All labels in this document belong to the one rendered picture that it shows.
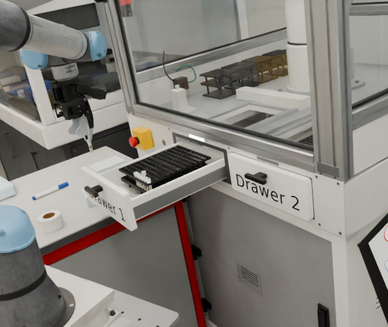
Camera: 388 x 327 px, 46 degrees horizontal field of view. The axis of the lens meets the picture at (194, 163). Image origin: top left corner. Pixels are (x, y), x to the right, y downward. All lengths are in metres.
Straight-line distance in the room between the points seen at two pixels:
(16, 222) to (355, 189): 0.71
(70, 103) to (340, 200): 0.82
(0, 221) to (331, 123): 0.68
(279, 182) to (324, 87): 0.29
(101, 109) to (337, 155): 1.35
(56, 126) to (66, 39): 0.97
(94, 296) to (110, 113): 1.28
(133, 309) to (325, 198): 0.50
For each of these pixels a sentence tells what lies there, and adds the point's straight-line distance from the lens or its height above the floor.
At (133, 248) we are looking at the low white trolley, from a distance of 1.58.
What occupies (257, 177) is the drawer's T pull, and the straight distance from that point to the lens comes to 1.18.
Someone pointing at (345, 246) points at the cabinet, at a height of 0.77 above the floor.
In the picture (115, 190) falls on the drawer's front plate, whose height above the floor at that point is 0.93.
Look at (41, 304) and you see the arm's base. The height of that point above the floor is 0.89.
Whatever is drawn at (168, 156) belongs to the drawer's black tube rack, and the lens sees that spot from 1.43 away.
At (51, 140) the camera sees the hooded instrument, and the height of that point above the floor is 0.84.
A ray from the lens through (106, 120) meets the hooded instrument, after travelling 2.17.
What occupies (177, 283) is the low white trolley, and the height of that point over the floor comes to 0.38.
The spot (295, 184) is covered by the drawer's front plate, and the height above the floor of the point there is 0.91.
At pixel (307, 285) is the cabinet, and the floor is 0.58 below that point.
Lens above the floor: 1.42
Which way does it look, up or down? 23 degrees down
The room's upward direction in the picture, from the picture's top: 10 degrees counter-clockwise
